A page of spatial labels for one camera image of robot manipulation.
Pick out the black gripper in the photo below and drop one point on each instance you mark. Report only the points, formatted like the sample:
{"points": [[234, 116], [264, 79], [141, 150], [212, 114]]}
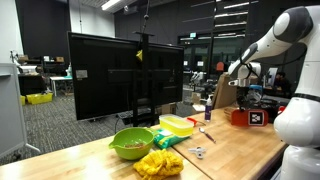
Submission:
{"points": [[249, 97]]}

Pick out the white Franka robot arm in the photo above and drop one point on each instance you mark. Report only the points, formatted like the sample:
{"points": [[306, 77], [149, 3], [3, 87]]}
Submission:
{"points": [[300, 83]]}

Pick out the yellow lunchbox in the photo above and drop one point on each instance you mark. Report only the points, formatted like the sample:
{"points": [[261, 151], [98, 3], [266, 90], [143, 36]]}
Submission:
{"points": [[176, 125]]}

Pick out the large cardboard box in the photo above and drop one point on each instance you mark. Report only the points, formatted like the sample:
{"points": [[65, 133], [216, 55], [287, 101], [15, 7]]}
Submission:
{"points": [[223, 93]]}

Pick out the small red object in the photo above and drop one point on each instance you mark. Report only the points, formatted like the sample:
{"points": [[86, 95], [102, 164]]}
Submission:
{"points": [[282, 109]]}

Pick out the seated person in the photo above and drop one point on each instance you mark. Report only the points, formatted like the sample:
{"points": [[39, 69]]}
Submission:
{"points": [[282, 85]]}

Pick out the purple hand sanitizer bottle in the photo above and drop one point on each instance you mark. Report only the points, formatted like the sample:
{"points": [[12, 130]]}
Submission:
{"points": [[208, 110]]}

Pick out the red measuring cup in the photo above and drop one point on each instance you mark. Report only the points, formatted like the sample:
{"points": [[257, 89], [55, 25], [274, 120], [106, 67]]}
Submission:
{"points": [[192, 120]]}

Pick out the small white plastic tool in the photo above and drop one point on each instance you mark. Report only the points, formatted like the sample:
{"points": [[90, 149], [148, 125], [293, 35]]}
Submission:
{"points": [[199, 151]]}

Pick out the green wet wipes pack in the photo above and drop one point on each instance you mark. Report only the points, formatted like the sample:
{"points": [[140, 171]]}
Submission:
{"points": [[164, 140]]}

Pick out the black monitor stand pole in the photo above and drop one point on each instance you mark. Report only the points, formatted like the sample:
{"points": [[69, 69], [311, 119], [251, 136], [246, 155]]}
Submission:
{"points": [[145, 86]]}

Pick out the yellow knitted cloth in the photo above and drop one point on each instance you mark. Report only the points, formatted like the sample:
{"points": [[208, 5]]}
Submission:
{"points": [[159, 165]]}

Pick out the yellow triangular tag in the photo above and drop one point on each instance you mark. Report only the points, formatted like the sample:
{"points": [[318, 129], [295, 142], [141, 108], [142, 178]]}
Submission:
{"points": [[139, 55]]}

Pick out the green plastic bowl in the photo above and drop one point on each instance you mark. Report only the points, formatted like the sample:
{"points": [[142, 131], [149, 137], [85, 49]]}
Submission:
{"points": [[131, 148]]}

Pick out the large black monitor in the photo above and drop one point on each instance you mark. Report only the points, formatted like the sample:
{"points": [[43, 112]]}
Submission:
{"points": [[100, 80]]}

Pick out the white background table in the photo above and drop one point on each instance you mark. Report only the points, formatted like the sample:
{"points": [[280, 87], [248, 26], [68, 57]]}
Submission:
{"points": [[61, 78]]}

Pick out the yellow plastic bin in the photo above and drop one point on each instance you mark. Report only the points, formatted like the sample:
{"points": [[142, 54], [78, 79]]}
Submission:
{"points": [[39, 98]]}

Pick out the white whiteboard panel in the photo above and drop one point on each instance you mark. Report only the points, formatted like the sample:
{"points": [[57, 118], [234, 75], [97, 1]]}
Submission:
{"points": [[10, 110]]}

